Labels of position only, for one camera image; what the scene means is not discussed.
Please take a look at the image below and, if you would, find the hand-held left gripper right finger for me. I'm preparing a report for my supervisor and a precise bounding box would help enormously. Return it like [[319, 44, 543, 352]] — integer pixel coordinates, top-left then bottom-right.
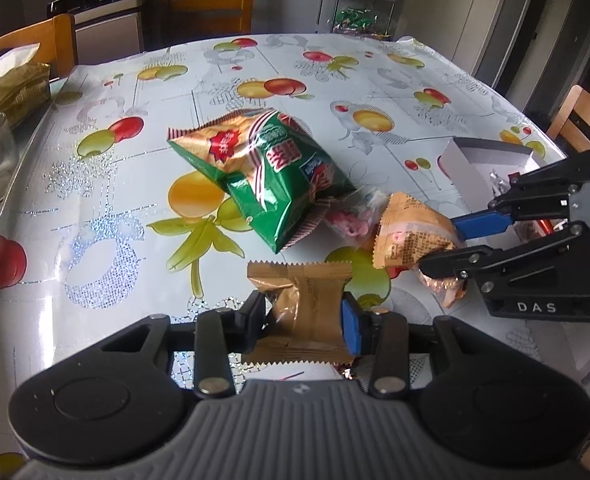
[[340, 295, 506, 401]]

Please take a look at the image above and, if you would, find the gold tissue pack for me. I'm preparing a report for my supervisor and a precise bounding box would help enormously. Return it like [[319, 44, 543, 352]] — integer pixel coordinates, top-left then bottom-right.
[[0, 42, 52, 126]]

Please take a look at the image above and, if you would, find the orange triangular snack packet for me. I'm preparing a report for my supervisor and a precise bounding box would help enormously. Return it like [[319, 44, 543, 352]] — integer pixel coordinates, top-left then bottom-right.
[[372, 191, 470, 311]]

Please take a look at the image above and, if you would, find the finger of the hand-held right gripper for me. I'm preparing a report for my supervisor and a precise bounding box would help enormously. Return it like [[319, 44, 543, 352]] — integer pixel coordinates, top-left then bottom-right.
[[450, 149, 590, 242], [417, 221, 590, 282]]

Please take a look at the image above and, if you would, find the gold snack packet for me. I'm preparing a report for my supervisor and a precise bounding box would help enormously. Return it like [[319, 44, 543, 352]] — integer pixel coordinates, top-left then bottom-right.
[[241, 260, 354, 366]]

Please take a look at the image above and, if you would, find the clear pink candy packet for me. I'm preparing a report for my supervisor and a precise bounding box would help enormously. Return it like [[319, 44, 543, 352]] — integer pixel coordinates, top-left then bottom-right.
[[322, 187, 390, 248]]

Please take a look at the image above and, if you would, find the green snack bag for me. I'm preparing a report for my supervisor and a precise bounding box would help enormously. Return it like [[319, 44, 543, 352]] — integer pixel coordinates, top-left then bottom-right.
[[167, 107, 358, 254]]

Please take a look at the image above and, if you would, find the white cardboard box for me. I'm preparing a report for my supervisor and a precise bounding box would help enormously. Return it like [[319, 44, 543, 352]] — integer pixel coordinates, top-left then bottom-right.
[[437, 136, 590, 383]]

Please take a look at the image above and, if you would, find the fruit printed tablecloth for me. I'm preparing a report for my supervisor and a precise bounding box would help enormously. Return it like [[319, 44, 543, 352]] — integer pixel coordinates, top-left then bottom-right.
[[0, 32, 590, 480]]

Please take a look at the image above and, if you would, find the metal trolley rack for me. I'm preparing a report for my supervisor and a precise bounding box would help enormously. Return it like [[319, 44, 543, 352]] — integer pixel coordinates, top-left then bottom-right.
[[316, 0, 398, 41]]

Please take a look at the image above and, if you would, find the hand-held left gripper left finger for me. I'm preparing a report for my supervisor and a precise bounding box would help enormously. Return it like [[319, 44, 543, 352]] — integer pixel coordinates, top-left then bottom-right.
[[87, 290, 269, 396]]

